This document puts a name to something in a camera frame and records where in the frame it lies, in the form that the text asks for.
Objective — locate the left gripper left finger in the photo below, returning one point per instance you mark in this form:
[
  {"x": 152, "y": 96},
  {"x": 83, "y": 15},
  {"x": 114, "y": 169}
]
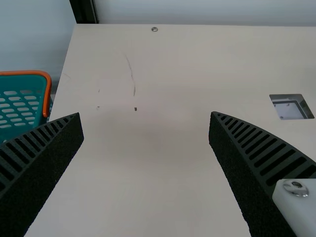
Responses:
[{"x": 37, "y": 168}]

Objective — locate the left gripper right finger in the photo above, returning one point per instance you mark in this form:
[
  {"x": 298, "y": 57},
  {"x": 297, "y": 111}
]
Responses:
[{"x": 247, "y": 160}]

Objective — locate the teal shopping basket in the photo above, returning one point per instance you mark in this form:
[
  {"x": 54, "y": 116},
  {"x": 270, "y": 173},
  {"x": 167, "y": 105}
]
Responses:
[{"x": 24, "y": 79}]

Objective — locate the black post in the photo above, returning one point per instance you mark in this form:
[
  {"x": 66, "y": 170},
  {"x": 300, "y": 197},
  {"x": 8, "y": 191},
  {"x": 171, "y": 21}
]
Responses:
[{"x": 84, "y": 11}]

